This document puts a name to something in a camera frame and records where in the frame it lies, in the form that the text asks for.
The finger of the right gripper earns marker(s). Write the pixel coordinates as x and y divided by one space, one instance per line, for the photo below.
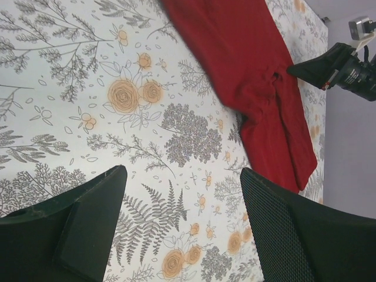
321 70

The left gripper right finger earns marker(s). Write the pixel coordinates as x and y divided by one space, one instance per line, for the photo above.
298 239

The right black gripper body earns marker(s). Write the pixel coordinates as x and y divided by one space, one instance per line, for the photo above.
350 74

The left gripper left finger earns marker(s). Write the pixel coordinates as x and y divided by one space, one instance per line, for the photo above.
67 237

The red t shirt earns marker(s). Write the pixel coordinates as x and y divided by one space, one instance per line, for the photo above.
241 50

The floral patterned table mat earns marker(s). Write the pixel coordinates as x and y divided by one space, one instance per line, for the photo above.
87 85

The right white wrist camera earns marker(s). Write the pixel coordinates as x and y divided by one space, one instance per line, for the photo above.
362 31

